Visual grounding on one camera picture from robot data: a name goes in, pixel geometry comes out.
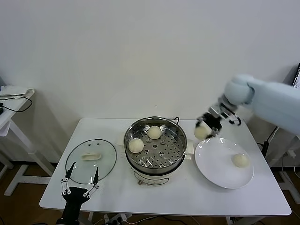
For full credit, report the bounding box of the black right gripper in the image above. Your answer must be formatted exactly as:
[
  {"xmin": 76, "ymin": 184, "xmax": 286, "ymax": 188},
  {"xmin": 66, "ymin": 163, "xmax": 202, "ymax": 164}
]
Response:
[{"xmin": 195, "ymin": 98, "xmax": 235, "ymax": 140}]

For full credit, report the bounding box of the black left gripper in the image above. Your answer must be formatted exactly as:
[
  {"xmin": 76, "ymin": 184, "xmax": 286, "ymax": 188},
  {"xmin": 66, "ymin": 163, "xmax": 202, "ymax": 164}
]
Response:
[{"xmin": 60, "ymin": 162, "xmax": 100, "ymax": 220}]

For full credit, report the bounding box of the white steamed baozi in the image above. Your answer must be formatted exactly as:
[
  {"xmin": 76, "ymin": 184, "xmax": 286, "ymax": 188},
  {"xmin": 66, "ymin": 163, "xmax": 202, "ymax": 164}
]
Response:
[
  {"xmin": 194, "ymin": 121, "xmax": 213, "ymax": 139},
  {"xmin": 147, "ymin": 126, "xmax": 162, "ymax": 140},
  {"xmin": 231, "ymin": 153, "xmax": 249, "ymax": 168},
  {"xmin": 128, "ymin": 138, "xmax": 144, "ymax": 154}
]

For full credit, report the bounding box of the glass lid with white handle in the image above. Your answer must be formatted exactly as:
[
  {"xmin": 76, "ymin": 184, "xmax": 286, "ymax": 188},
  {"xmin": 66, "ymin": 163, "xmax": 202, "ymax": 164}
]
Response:
[{"xmin": 65, "ymin": 139, "xmax": 118, "ymax": 185}]

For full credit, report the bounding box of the perforated steel steamer basket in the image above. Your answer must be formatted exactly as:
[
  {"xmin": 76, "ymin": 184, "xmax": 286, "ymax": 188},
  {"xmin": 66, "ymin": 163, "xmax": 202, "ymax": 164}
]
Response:
[{"xmin": 123, "ymin": 117, "xmax": 188, "ymax": 175}]

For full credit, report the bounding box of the large white table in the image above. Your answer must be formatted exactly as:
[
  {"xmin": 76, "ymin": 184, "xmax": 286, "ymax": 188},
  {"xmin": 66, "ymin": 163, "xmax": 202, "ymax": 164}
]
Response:
[{"xmin": 39, "ymin": 118, "xmax": 292, "ymax": 225}]

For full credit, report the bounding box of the white round plate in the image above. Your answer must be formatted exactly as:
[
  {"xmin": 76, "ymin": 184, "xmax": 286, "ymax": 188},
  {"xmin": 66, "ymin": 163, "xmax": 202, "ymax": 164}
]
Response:
[{"xmin": 194, "ymin": 137, "xmax": 255, "ymax": 189}]

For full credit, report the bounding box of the white power strip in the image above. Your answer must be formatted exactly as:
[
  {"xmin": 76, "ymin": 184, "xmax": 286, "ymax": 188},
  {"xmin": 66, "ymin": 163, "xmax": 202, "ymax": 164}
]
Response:
[{"xmin": 103, "ymin": 213, "xmax": 132, "ymax": 225}]

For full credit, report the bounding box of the white electric cooker pot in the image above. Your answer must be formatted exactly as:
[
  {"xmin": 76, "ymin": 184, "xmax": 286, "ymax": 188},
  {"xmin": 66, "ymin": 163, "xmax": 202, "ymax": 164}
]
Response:
[{"xmin": 117, "ymin": 138, "xmax": 195, "ymax": 186}]

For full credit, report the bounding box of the white side table with laptop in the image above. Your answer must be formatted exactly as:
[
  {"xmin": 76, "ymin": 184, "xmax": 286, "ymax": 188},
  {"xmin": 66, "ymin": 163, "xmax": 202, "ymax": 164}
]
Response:
[{"xmin": 269, "ymin": 126, "xmax": 300, "ymax": 198}]

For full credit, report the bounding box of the open laptop with lit screen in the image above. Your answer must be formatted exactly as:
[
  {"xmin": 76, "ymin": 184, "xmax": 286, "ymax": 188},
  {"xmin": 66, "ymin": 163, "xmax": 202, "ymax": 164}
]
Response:
[{"xmin": 292, "ymin": 62, "xmax": 300, "ymax": 90}]

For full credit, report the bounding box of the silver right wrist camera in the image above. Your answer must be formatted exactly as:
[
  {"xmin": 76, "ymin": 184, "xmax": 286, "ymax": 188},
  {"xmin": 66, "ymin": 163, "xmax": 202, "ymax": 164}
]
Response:
[{"xmin": 224, "ymin": 110, "xmax": 242, "ymax": 127}]

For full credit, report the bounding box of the black cable with white connector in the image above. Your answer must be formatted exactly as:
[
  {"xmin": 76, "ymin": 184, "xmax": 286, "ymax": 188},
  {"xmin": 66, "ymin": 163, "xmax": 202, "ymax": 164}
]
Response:
[{"xmin": 267, "ymin": 126, "xmax": 279, "ymax": 144}]

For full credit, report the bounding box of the black looped cable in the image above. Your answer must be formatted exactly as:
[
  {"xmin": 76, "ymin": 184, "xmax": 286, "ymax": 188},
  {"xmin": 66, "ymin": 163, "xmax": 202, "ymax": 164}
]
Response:
[{"xmin": 0, "ymin": 95, "xmax": 33, "ymax": 113}]

